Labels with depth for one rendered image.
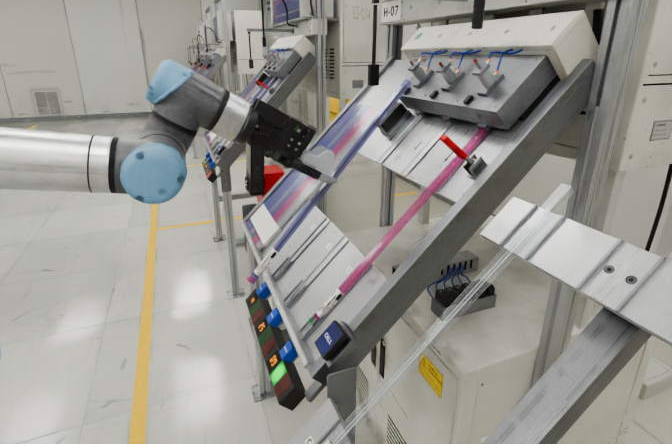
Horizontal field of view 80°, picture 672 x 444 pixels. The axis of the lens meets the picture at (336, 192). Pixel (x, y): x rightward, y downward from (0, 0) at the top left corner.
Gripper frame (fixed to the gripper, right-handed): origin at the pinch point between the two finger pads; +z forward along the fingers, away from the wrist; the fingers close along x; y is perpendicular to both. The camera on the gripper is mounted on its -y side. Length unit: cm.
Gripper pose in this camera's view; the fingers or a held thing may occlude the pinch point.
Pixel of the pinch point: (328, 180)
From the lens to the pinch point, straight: 79.2
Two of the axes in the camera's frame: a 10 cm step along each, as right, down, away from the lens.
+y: 4.9, -8.7, -0.9
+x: -3.7, -3.0, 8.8
